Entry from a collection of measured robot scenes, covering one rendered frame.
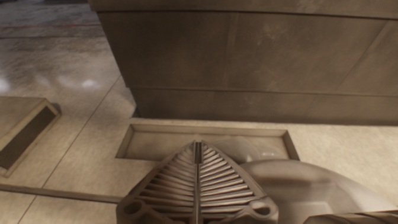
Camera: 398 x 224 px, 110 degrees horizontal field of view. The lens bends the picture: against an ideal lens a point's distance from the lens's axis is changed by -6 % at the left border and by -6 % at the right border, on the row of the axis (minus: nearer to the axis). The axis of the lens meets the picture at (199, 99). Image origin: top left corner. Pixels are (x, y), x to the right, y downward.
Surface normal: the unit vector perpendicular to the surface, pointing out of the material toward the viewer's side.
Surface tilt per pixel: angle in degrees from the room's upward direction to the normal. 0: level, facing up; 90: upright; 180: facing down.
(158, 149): 0
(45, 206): 0
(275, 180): 0
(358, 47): 90
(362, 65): 90
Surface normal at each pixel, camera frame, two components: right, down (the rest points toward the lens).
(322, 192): -0.01, 0.37
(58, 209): 0.00, -0.73
